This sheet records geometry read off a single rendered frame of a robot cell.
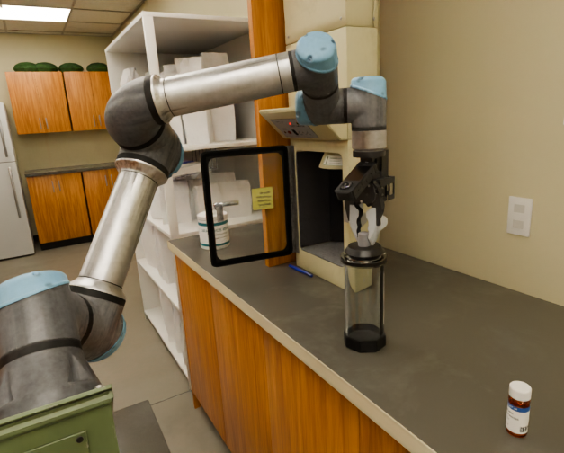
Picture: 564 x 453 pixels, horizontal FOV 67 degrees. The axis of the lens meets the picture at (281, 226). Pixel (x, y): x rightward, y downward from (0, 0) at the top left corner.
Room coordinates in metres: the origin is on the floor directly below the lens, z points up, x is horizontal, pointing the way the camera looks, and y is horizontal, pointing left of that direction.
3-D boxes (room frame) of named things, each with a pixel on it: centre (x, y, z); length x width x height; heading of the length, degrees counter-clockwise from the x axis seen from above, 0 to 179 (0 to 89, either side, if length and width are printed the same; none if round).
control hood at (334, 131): (1.35, -0.08, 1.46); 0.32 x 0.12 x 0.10; 29
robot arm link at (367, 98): (0.96, -0.20, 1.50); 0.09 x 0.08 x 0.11; 81
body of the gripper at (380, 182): (0.96, -0.21, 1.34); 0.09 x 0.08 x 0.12; 134
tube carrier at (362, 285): (0.94, -0.19, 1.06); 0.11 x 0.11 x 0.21
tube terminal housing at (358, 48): (1.44, -0.23, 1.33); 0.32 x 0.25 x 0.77; 29
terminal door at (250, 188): (1.46, 0.11, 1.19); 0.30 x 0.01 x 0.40; 109
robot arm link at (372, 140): (0.96, -0.20, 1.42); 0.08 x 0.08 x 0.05
